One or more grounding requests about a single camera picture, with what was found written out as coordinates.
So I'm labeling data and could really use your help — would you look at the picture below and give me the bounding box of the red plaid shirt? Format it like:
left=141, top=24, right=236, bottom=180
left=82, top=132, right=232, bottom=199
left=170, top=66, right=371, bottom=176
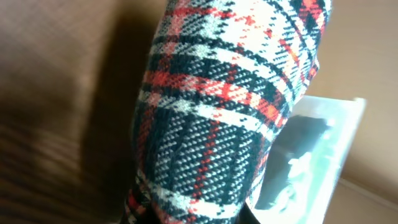
left=121, top=0, right=332, bottom=223

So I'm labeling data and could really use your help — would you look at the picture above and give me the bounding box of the clear plastic storage container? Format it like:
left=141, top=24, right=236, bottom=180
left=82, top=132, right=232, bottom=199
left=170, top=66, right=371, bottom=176
left=241, top=96, right=366, bottom=224

